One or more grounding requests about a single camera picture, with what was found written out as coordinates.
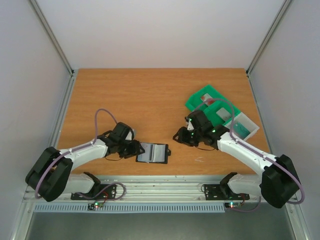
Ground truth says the black leather card holder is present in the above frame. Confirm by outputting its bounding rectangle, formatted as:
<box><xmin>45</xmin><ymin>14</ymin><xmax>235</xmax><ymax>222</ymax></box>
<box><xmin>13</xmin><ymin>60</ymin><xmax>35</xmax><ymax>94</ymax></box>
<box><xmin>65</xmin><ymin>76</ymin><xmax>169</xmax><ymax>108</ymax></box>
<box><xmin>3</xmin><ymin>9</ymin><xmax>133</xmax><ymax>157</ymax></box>
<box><xmin>135</xmin><ymin>142</ymin><xmax>171</xmax><ymax>164</ymax></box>

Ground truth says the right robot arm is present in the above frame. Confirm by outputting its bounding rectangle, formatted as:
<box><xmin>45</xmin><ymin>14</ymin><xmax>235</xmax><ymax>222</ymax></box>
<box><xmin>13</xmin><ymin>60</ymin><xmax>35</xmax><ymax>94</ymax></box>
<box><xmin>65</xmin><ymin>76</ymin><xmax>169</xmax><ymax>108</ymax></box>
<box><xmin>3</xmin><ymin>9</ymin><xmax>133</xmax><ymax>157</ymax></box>
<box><xmin>172</xmin><ymin>110</ymin><xmax>303</xmax><ymax>209</ymax></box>

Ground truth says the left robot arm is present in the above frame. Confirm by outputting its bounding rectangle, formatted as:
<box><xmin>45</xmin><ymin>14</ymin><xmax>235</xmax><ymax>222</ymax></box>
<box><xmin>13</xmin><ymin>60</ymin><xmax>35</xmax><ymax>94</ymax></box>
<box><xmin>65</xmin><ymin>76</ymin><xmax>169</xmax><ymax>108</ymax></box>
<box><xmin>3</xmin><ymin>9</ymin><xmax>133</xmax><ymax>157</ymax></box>
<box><xmin>25</xmin><ymin>122</ymin><xmax>145</xmax><ymax>202</ymax></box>

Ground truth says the white card in tray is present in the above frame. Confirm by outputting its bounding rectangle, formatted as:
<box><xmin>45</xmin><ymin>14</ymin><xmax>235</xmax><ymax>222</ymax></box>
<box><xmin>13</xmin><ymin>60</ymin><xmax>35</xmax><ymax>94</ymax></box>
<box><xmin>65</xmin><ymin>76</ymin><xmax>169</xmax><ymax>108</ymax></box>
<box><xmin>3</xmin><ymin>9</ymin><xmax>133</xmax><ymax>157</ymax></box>
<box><xmin>216</xmin><ymin>107</ymin><xmax>232</xmax><ymax>122</ymax></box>

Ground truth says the white card with red dot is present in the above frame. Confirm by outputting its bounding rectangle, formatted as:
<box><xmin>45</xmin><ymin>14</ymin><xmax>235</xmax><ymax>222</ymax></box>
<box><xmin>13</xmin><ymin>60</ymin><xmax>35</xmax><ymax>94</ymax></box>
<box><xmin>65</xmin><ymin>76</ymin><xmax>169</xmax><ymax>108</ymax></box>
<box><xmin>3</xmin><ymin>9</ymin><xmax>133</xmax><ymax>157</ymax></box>
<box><xmin>200</xmin><ymin>93</ymin><xmax>215</xmax><ymax>106</ymax></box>

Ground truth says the teal card in bin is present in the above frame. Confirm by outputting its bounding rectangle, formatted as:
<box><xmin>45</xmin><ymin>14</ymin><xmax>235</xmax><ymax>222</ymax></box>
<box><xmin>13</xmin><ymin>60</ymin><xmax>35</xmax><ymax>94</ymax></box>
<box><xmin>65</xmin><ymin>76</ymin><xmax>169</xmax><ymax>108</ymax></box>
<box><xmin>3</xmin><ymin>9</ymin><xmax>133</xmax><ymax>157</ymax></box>
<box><xmin>233</xmin><ymin>122</ymin><xmax>251</xmax><ymax>140</ymax></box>

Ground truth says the green plastic compartment tray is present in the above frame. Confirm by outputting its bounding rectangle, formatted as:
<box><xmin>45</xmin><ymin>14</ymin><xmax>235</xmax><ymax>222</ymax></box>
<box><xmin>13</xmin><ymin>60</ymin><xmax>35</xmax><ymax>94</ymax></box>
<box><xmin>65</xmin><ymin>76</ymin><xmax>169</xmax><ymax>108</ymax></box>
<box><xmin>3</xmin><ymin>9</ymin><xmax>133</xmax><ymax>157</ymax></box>
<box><xmin>185</xmin><ymin>84</ymin><xmax>232</xmax><ymax>126</ymax></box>

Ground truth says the white plastic bin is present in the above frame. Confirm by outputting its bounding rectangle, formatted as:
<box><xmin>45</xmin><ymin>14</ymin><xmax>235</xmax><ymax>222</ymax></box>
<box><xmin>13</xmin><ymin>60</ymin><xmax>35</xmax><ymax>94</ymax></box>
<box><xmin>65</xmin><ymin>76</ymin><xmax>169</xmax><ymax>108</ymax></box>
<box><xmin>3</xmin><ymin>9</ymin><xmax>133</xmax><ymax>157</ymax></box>
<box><xmin>222</xmin><ymin>112</ymin><xmax>260</xmax><ymax>141</ymax></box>

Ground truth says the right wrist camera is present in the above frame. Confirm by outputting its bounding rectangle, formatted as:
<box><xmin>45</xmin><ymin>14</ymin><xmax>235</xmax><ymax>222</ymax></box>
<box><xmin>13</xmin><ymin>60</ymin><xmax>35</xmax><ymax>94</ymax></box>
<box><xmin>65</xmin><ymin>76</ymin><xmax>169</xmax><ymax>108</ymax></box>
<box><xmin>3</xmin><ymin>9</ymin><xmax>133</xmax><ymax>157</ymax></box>
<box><xmin>185</xmin><ymin>117</ymin><xmax>195</xmax><ymax>131</ymax></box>

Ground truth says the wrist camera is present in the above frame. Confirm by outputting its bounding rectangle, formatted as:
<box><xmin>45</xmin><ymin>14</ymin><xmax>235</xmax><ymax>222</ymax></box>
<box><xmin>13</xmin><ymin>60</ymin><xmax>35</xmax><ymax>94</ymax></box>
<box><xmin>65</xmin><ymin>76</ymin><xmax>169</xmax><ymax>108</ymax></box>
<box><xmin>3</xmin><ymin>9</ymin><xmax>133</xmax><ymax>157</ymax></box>
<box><xmin>125</xmin><ymin>127</ymin><xmax>135</xmax><ymax>141</ymax></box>
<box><xmin>185</xmin><ymin>117</ymin><xmax>195</xmax><ymax>131</ymax></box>

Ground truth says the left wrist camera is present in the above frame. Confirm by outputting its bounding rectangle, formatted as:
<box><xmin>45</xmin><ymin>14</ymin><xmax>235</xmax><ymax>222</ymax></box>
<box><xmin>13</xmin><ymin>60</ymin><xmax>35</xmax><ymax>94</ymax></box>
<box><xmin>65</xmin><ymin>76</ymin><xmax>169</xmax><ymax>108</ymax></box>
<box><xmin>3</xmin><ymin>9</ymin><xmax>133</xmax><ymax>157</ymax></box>
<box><xmin>125</xmin><ymin>127</ymin><xmax>135</xmax><ymax>141</ymax></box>

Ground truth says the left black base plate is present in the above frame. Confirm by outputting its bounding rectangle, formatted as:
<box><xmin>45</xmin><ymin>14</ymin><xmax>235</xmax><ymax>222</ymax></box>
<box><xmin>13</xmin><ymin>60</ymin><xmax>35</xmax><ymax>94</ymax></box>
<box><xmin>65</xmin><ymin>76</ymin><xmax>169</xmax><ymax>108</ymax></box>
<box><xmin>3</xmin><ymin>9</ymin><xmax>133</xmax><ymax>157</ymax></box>
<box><xmin>70</xmin><ymin>184</ymin><xmax>117</xmax><ymax>201</ymax></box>

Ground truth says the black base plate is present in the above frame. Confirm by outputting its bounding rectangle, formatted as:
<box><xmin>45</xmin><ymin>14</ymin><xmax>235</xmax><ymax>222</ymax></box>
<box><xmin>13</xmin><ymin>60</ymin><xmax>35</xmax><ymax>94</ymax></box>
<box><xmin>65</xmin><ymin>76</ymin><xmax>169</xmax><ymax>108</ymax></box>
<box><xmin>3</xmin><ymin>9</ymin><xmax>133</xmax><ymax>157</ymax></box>
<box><xmin>200</xmin><ymin>184</ymin><xmax>250</xmax><ymax>201</ymax></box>
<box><xmin>70</xmin><ymin>184</ymin><xmax>117</xmax><ymax>201</ymax></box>

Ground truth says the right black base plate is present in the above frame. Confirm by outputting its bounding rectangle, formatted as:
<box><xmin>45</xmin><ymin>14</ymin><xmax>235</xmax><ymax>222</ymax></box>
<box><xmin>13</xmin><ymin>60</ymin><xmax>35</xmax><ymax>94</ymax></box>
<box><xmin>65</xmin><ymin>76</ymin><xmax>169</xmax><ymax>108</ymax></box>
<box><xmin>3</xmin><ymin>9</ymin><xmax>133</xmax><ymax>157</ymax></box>
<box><xmin>200</xmin><ymin>184</ymin><xmax>250</xmax><ymax>201</ymax></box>

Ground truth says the aluminium front rail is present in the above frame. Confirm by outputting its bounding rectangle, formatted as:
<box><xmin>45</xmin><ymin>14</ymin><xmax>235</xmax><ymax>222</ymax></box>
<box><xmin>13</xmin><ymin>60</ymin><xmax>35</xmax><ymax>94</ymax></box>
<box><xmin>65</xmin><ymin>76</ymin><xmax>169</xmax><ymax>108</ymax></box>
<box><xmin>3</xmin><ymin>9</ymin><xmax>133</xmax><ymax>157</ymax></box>
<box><xmin>22</xmin><ymin>174</ymin><xmax>298</xmax><ymax>203</ymax></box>

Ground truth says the grey slotted cable duct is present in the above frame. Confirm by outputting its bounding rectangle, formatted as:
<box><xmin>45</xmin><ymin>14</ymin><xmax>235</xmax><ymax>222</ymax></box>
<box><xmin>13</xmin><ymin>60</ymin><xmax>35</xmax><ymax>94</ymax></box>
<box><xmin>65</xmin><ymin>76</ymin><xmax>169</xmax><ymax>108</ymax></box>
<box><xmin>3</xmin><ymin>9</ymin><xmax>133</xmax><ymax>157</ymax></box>
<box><xmin>33</xmin><ymin>202</ymin><xmax>225</xmax><ymax>214</ymax></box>

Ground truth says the left aluminium frame post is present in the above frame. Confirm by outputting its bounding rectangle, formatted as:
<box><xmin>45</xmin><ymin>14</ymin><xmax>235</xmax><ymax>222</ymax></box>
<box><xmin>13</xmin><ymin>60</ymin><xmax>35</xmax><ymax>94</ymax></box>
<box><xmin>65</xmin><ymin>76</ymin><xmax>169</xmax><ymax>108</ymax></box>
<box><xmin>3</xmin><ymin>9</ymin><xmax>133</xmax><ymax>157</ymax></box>
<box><xmin>28</xmin><ymin>0</ymin><xmax>74</xmax><ymax>76</ymax></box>

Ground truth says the aluminium frame post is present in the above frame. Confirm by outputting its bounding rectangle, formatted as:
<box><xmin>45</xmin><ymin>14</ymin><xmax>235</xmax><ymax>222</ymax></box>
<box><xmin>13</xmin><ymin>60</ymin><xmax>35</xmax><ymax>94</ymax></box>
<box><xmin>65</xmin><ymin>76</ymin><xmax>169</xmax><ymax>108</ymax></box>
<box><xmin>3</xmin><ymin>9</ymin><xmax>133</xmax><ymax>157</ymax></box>
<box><xmin>28</xmin><ymin>0</ymin><xmax>74</xmax><ymax>76</ymax></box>
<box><xmin>245</xmin><ymin>0</ymin><xmax>294</xmax><ymax>78</ymax></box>

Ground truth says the right aluminium frame post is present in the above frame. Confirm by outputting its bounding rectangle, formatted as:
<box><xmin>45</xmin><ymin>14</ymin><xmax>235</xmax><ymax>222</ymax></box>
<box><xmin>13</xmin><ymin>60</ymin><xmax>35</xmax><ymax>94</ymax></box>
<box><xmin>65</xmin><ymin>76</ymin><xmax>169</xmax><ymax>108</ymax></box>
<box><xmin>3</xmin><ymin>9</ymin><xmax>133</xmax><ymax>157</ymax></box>
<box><xmin>245</xmin><ymin>0</ymin><xmax>294</xmax><ymax>78</ymax></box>

